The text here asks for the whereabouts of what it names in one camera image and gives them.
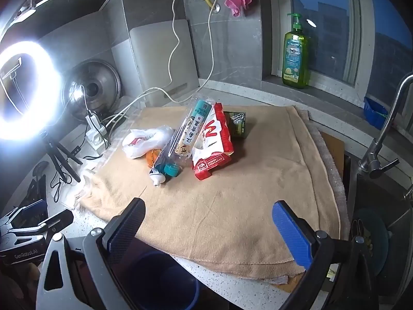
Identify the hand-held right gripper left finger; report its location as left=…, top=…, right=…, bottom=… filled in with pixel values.
left=35, top=198, right=146, bottom=310

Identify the clear long noodle packet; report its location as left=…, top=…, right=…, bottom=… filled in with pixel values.
left=148, top=98, right=216, bottom=179

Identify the brown cardboard sheet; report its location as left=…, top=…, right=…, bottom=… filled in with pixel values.
left=318, top=130, right=345, bottom=185

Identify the steel faucet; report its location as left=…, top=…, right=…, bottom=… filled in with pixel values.
left=358, top=74, right=413, bottom=179

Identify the steel sink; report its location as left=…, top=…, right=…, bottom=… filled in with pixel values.
left=345, top=155, right=413, bottom=310

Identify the stainless steel pot lid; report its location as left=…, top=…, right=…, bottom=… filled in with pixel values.
left=62, top=59, right=122, bottom=122

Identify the small blue tray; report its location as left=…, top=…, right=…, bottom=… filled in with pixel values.
left=363, top=96, right=390, bottom=130

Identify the dark green round basin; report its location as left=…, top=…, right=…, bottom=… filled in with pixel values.
left=353, top=207, right=393, bottom=298

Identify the window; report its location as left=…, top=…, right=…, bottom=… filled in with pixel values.
left=268, top=0, right=413, bottom=112

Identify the grey woven cloth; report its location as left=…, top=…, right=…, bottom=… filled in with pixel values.
left=297, top=108, right=348, bottom=233

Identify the black plastic tool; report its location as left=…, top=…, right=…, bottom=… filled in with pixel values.
left=26, top=161, right=50, bottom=208

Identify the blue plastic basket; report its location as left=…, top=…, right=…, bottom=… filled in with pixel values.
left=129, top=249, right=200, bottom=310

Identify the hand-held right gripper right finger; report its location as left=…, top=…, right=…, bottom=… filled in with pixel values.
left=273, top=200, right=399, bottom=310

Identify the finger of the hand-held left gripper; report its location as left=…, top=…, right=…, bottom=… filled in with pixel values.
left=0, top=199, right=47, bottom=230
left=9, top=209, right=74, bottom=240

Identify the white power strip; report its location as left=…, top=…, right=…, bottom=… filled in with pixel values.
left=85, top=110, right=111, bottom=152

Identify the white ring light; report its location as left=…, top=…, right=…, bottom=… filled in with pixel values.
left=0, top=40, right=63, bottom=141

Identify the dark green packet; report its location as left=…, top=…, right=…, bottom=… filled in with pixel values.
left=224, top=111, right=247, bottom=140

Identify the green dish soap bottle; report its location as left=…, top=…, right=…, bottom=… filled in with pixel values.
left=282, top=13, right=311, bottom=90

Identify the grey cutting board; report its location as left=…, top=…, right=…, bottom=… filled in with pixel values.
left=129, top=19, right=200, bottom=101

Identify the white cable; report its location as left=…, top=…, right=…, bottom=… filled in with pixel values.
left=103, top=5, right=216, bottom=134
left=97, top=0, right=201, bottom=130

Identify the white plastic bag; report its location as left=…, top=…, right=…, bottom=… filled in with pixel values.
left=122, top=126, right=175, bottom=160

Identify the small white red-label bottle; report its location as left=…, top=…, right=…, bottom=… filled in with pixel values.
left=149, top=167, right=167, bottom=188

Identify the beige towel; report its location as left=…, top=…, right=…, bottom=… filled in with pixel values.
left=74, top=105, right=343, bottom=279

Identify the orange round object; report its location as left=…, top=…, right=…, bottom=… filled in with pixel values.
left=145, top=149, right=163, bottom=169

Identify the red snack packet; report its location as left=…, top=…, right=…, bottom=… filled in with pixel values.
left=191, top=102, right=235, bottom=181

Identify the white crumpled plastic sheet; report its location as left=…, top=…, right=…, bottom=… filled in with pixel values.
left=60, top=166, right=97, bottom=211

